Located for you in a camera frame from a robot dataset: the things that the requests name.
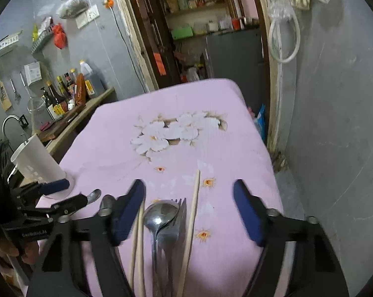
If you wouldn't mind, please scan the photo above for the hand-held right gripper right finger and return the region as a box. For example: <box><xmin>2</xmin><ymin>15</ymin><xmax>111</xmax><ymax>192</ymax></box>
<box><xmin>233</xmin><ymin>179</ymin><xmax>349</xmax><ymax>297</ymax></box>

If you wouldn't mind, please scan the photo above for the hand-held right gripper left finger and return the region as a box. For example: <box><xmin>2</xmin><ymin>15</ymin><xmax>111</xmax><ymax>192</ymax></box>
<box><xmin>26</xmin><ymin>179</ymin><xmax>147</xmax><ymax>297</ymax></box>

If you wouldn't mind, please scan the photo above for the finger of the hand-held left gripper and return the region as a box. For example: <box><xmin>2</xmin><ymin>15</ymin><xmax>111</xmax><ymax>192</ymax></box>
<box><xmin>20</xmin><ymin>189</ymin><xmax>102</xmax><ymax>220</ymax></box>
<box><xmin>40</xmin><ymin>179</ymin><xmax>70</xmax><ymax>197</ymax></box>

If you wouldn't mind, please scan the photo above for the white plastic utensil holder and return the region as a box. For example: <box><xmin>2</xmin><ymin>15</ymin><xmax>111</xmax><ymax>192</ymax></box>
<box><xmin>10</xmin><ymin>134</ymin><xmax>74</xmax><ymax>200</ymax></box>

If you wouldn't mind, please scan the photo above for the metal spoon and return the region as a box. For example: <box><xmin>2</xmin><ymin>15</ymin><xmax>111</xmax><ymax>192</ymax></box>
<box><xmin>143</xmin><ymin>199</ymin><xmax>179</xmax><ymax>297</ymax></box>

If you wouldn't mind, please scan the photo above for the metal fork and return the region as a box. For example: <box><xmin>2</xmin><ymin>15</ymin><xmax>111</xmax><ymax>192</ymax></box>
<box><xmin>160</xmin><ymin>197</ymin><xmax>187</xmax><ymax>297</ymax></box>

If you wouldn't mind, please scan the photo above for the person's left hand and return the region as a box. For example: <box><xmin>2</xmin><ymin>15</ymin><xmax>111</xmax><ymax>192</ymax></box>
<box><xmin>0</xmin><ymin>233</ymin><xmax>40</xmax><ymax>267</ymax></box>

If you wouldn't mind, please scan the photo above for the metal faucet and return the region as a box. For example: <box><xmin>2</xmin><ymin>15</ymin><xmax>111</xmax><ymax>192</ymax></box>
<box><xmin>1</xmin><ymin>114</ymin><xmax>28</xmax><ymax>143</ymax></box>

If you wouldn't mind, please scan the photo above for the wooden cutting board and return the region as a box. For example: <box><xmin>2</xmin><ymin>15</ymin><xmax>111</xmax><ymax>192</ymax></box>
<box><xmin>38</xmin><ymin>103</ymin><xmax>86</xmax><ymax>141</ymax></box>

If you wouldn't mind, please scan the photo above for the hanging wooden board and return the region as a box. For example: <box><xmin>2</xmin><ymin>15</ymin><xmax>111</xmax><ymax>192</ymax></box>
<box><xmin>0</xmin><ymin>73</ymin><xmax>12</xmax><ymax>112</ymax></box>

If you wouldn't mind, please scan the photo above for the pink floral tablecloth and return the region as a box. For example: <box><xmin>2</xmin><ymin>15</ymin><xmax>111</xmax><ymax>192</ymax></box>
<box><xmin>35</xmin><ymin>78</ymin><xmax>286</xmax><ymax>297</ymax></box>

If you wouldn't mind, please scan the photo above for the dark yellow-label sauce bottle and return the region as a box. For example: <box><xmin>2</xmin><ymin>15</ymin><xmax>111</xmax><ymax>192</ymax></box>
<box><xmin>46</xmin><ymin>82</ymin><xmax>66</xmax><ymax>120</ymax></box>

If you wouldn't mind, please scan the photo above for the metal mesh strainer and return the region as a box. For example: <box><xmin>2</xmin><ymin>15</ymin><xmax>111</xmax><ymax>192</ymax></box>
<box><xmin>20</xmin><ymin>73</ymin><xmax>46</xmax><ymax>113</ymax></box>

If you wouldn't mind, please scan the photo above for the hanging metal opener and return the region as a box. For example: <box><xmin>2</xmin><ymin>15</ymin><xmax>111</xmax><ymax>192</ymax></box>
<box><xmin>10</xmin><ymin>79</ymin><xmax>22</xmax><ymax>101</ymax></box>

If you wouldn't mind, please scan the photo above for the blue packet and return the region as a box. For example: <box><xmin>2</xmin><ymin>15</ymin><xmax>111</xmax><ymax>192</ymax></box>
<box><xmin>256</xmin><ymin>103</ymin><xmax>267</xmax><ymax>141</ymax></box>

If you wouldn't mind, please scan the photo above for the brown sauce pouch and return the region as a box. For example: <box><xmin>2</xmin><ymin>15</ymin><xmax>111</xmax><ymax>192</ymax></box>
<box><xmin>74</xmin><ymin>74</ymin><xmax>87</xmax><ymax>104</ymax></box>

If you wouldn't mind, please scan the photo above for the large oil bottle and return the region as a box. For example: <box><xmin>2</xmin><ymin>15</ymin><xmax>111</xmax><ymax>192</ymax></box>
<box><xmin>79</xmin><ymin>60</ymin><xmax>105</xmax><ymax>96</ymax></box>

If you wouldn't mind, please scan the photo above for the red plastic bag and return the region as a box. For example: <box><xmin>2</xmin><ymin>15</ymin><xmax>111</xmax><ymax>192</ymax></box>
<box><xmin>52</xmin><ymin>23</ymin><xmax>66</xmax><ymax>49</ymax></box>

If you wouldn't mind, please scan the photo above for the white plastic bag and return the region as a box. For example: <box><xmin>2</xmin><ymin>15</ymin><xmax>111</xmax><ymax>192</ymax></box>
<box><xmin>186</xmin><ymin>66</ymin><xmax>200</xmax><ymax>82</ymax></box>

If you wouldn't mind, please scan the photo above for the orange tag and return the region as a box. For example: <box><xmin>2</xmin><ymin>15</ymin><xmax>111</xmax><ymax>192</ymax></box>
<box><xmin>154</xmin><ymin>52</ymin><xmax>167</xmax><ymax>75</ymax></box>

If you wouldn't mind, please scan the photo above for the grey cabinet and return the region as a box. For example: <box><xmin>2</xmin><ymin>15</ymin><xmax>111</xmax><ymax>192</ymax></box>
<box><xmin>205</xmin><ymin>28</ymin><xmax>269</xmax><ymax>112</ymax></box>

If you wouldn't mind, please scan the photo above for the grey plastic bag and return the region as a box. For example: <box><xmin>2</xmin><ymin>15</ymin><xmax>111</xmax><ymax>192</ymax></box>
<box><xmin>56</xmin><ymin>0</ymin><xmax>89</xmax><ymax>19</ymax></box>

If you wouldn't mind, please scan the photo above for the green box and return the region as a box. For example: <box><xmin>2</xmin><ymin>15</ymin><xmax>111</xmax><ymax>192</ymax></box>
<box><xmin>171</xmin><ymin>26</ymin><xmax>194</xmax><ymax>40</ymax></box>

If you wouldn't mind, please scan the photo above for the wooden shelf unit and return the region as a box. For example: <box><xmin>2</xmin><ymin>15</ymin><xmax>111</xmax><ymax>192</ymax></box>
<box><xmin>152</xmin><ymin>0</ymin><xmax>261</xmax><ymax>41</ymax></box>

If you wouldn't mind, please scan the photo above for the crumpled clear plastic bag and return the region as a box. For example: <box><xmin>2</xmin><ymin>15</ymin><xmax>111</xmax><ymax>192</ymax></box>
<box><xmin>268</xmin><ymin>0</ymin><xmax>295</xmax><ymax>31</ymax></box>

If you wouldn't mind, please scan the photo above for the white wall box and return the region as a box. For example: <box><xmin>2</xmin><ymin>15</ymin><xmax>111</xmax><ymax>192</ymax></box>
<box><xmin>23</xmin><ymin>62</ymin><xmax>42</xmax><ymax>84</ymax></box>

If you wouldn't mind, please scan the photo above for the white wall rack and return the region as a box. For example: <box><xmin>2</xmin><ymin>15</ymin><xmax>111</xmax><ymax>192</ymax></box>
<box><xmin>0</xmin><ymin>31</ymin><xmax>23</xmax><ymax>65</ymax></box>

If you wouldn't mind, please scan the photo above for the wire wall shelf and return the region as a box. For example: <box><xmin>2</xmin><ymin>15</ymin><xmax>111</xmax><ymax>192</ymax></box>
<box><xmin>30</xmin><ymin>25</ymin><xmax>59</xmax><ymax>53</ymax></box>

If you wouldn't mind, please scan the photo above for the black cable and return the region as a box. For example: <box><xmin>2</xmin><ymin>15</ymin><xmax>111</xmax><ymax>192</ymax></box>
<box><xmin>110</xmin><ymin>8</ymin><xmax>147</xmax><ymax>92</ymax></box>

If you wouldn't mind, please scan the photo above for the white hose loop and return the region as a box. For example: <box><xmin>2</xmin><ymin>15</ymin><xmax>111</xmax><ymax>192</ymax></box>
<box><xmin>268</xmin><ymin>17</ymin><xmax>301</xmax><ymax>64</ymax></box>

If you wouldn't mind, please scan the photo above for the white wall socket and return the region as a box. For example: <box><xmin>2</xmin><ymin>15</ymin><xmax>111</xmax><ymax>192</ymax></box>
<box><xmin>76</xmin><ymin>4</ymin><xmax>100</xmax><ymax>29</ymax></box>

